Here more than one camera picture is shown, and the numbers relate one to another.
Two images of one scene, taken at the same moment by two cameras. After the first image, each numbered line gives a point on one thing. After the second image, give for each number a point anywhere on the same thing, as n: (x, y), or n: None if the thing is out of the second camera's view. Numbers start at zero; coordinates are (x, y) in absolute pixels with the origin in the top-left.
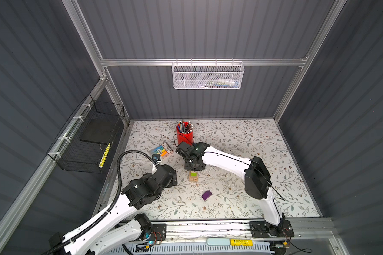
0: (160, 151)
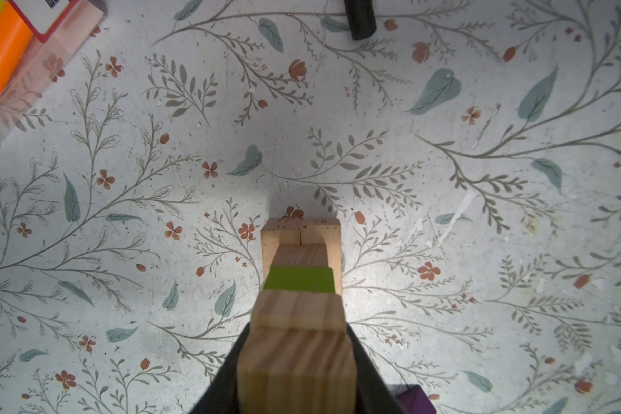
0: (23, 46)
